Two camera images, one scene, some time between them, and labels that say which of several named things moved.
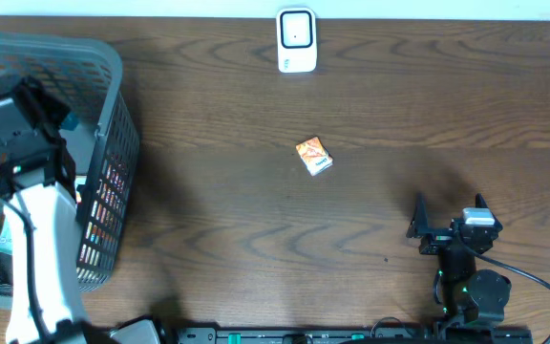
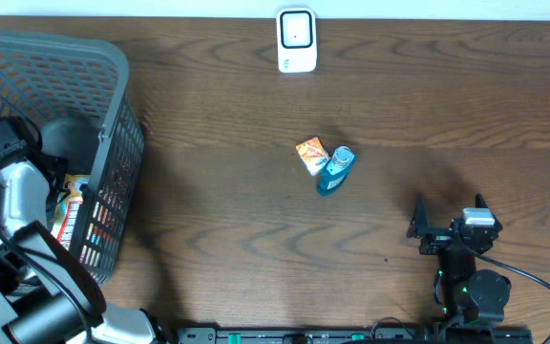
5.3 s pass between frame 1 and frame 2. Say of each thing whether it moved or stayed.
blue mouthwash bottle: moved
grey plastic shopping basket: stayed
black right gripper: stayed
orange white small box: stayed
